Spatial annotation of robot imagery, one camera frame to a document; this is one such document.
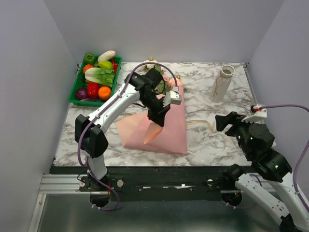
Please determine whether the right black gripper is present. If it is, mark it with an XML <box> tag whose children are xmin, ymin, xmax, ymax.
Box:
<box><xmin>215</xmin><ymin>110</ymin><xmax>259</xmax><ymax>158</ymax></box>

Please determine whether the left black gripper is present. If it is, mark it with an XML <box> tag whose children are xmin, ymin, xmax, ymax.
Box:
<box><xmin>139</xmin><ymin>92</ymin><xmax>169</xmax><ymax>128</ymax></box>

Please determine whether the cream ribbon gold lettering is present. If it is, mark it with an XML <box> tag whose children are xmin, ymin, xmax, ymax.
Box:
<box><xmin>187</xmin><ymin>119</ymin><xmax>236</xmax><ymax>148</ymax></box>

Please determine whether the pink wrapping paper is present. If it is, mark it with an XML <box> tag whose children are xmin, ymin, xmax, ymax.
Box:
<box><xmin>116</xmin><ymin>100</ymin><xmax>187</xmax><ymax>155</ymax></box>

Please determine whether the peach rose stem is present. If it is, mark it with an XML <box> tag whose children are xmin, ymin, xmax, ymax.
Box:
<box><xmin>167</xmin><ymin>74</ymin><xmax>184</xmax><ymax>90</ymax></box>

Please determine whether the white rose stem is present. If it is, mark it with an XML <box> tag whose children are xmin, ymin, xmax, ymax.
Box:
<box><xmin>141</xmin><ymin>57</ymin><xmax>162</xmax><ymax>72</ymax></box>

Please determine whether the pink rose stem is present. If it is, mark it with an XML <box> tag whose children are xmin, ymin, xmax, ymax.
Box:
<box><xmin>154</xmin><ymin>75</ymin><xmax>171</xmax><ymax>95</ymax></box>

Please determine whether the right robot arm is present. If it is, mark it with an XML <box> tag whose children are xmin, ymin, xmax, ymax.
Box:
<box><xmin>215</xmin><ymin>108</ymin><xmax>309</xmax><ymax>232</ymax></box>

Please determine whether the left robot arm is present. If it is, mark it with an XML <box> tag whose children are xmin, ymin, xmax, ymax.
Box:
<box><xmin>75</xmin><ymin>68</ymin><xmax>170</xmax><ymax>191</ymax></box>

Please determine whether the white ceramic vase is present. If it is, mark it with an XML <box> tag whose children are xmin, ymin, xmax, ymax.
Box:
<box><xmin>210</xmin><ymin>65</ymin><xmax>235</xmax><ymax>103</ymax></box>

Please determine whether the orange fruit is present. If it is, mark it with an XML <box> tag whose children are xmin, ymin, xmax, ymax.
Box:
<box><xmin>98</xmin><ymin>86</ymin><xmax>112</xmax><ymax>101</ymax></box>

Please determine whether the napa cabbage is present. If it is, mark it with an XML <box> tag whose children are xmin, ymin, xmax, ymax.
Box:
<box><xmin>84</xmin><ymin>67</ymin><xmax>115</xmax><ymax>88</ymax></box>

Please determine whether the red chili pepper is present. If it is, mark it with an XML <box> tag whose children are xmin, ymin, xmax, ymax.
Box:
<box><xmin>112</xmin><ymin>58</ymin><xmax>118</xmax><ymax>74</ymax></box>

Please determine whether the red bell pepper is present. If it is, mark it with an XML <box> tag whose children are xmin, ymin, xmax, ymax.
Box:
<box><xmin>87</xmin><ymin>83</ymin><xmax>100</xmax><ymax>99</ymax></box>

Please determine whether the yellow-green mango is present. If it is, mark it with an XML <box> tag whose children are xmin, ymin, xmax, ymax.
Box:
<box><xmin>98</xmin><ymin>61</ymin><xmax>113</xmax><ymax>70</ymax></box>

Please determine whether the white potato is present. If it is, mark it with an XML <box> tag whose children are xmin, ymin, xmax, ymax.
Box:
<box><xmin>97</xmin><ymin>50</ymin><xmax>116</xmax><ymax>62</ymax></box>

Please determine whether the purple onion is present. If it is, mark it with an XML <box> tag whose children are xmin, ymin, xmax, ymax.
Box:
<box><xmin>75</xmin><ymin>87</ymin><xmax>88</xmax><ymax>101</ymax></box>

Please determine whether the small orange pumpkin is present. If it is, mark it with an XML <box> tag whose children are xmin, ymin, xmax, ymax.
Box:
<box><xmin>83</xmin><ymin>64</ymin><xmax>95</xmax><ymax>74</ymax></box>

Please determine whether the green bell pepper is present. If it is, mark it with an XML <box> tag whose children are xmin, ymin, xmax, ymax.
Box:
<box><xmin>83</xmin><ymin>53</ymin><xmax>97</xmax><ymax>65</ymax></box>

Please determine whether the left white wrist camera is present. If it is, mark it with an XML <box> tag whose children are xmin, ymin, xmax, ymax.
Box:
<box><xmin>163</xmin><ymin>90</ymin><xmax>182</xmax><ymax>107</ymax></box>

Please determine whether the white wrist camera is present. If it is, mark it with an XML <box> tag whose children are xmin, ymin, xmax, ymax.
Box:
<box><xmin>241</xmin><ymin>104</ymin><xmax>267</xmax><ymax>123</ymax></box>
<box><xmin>163</xmin><ymin>90</ymin><xmax>182</xmax><ymax>107</ymax></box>

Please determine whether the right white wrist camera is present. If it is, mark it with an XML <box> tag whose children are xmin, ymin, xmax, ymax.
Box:
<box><xmin>241</xmin><ymin>104</ymin><xmax>267</xmax><ymax>123</ymax></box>

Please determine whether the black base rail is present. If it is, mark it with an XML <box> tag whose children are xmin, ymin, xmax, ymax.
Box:
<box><xmin>50</xmin><ymin>166</ymin><xmax>240</xmax><ymax>206</ymax></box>

